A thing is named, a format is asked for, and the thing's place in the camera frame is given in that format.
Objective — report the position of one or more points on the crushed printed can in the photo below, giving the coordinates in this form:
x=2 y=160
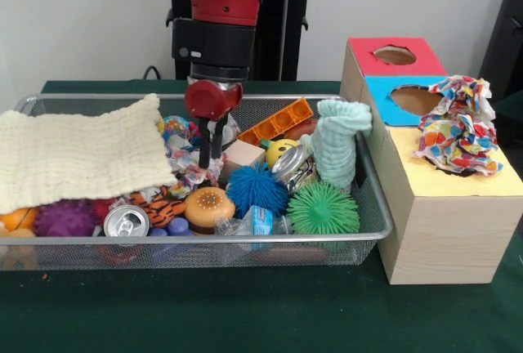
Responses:
x=294 y=169

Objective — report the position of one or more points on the toy burger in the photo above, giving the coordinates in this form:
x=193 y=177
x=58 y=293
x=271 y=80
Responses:
x=208 y=206

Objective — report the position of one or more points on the yellow smiley ball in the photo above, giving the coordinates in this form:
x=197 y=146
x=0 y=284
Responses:
x=280 y=150

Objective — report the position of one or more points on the green spiky ball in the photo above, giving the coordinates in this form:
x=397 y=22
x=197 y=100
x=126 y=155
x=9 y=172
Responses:
x=323 y=210

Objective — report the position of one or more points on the orange toy block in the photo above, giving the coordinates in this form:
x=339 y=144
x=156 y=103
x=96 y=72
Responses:
x=278 y=120

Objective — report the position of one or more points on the green covered side table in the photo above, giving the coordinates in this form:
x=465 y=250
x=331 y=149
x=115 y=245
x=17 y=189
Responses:
x=510 y=116

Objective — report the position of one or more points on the cream muslin cloth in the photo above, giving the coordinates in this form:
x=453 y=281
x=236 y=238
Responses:
x=81 y=153

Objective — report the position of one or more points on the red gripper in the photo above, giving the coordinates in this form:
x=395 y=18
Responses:
x=204 y=99

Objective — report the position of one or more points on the blue spiky ball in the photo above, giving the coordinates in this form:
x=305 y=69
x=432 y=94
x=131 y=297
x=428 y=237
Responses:
x=253 y=189

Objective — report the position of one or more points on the silver drink can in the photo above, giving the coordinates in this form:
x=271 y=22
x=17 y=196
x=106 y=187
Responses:
x=126 y=222

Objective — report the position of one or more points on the plain wooden cube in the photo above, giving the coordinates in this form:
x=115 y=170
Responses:
x=245 y=157

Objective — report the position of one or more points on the light blue muslin cloth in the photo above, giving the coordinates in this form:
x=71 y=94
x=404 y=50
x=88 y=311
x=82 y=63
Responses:
x=335 y=144

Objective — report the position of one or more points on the colourful printed paper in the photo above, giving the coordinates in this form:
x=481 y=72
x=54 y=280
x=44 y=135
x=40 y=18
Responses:
x=186 y=163
x=457 y=132

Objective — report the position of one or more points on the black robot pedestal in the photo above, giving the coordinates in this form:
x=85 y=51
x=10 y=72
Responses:
x=282 y=22

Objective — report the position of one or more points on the wooden box with three holes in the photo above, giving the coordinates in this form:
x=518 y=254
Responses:
x=449 y=238

